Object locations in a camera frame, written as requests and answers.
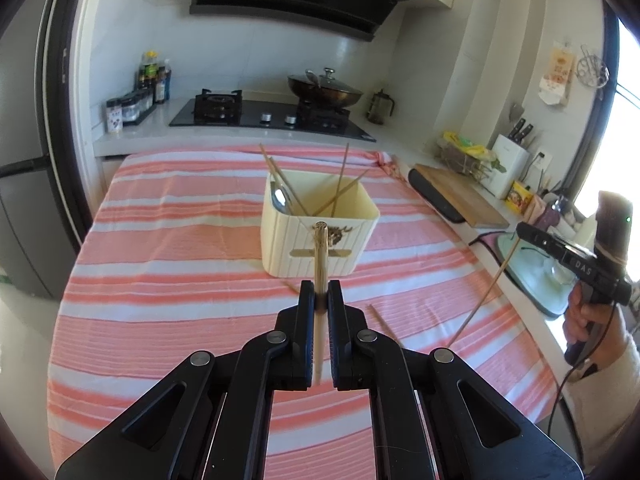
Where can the yellow snack packet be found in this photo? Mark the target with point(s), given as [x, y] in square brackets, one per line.
[520, 195]

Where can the glass french press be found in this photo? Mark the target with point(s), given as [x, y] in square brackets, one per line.
[380, 106]

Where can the wooden cutting board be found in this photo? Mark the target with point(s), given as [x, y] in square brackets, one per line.
[465, 195]

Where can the pale green tray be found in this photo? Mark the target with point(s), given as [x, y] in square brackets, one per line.
[530, 272]

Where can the bunch of wooden chopsticks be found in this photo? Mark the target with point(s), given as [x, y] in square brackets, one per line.
[342, 175]

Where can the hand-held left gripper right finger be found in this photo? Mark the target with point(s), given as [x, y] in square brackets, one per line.
[337, 320]

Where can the metal ladle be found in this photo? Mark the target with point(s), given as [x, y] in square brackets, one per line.
[312, 78]

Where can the dark wok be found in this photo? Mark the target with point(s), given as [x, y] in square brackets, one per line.
[325, 96]

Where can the metal spoon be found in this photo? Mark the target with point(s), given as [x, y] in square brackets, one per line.
[280, 197]

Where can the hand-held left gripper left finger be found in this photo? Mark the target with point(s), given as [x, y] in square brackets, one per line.
[302, 320]

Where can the person's right hand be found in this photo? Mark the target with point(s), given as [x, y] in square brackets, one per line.
[612, 332]

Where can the small clear spice jar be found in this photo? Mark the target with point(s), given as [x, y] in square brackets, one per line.
[146, 101]
[131, 110]

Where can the cream ribbed utensil box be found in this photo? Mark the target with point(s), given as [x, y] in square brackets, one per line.
[285, 245]

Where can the white-labelled spice jar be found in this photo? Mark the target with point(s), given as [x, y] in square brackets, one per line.
[114, 117]

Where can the hanging printed bag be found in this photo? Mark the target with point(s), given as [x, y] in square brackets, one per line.
[560, 75]

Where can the dark sauce bottle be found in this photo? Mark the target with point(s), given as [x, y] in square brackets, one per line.
[161, 85]

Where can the green-capped sauce bottle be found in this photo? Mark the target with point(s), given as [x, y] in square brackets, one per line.
[149, 70]

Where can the white knife block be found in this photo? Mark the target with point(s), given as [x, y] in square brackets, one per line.
[507, 160]

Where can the white wall socket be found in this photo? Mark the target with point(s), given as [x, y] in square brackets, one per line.
[542, 160]

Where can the grey refrigerator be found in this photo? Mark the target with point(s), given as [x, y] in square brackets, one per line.
[25, 225]

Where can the person's right forearm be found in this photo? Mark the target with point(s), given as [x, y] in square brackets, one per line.
[610, 395]

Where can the brown basket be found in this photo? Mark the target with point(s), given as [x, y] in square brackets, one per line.
[462, 157]

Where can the window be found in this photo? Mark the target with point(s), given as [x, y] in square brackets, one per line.
[627, 135]

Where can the black gas stove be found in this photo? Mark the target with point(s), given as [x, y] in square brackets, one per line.
[240, 115]

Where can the pink striped tablecloth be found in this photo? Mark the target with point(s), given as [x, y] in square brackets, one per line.
[165, 260]

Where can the wooden chopstick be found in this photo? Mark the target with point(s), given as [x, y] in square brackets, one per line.
[290, 287]
[487, 292]
[321, 260]

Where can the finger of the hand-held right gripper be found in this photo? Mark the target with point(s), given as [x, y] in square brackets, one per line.
[537, 239]

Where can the glass wok lid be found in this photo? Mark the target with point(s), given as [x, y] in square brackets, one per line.
[332, 82]

